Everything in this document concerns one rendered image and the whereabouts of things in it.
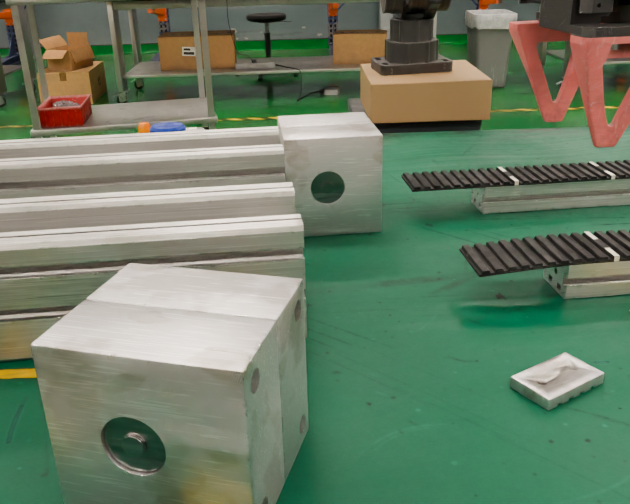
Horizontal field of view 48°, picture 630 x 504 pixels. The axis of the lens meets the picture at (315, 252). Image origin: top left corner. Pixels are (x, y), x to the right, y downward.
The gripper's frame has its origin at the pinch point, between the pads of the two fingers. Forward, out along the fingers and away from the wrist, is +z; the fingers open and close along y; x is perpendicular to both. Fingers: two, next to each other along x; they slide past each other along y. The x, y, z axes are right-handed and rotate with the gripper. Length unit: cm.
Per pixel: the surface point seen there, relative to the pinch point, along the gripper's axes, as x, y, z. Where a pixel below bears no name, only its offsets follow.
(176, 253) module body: -28.7, 4.3, 6.0
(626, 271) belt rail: 4.3, 2.0, 11.2
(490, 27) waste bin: 173, -476, 43
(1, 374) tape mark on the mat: -40.7, 5.3, 13.2
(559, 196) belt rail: 8.2, -17.6, 12.0
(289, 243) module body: -21.4, 4.5, 5.9
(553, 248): -0.7, -0.1, 9.8
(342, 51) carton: 64, -492, 58
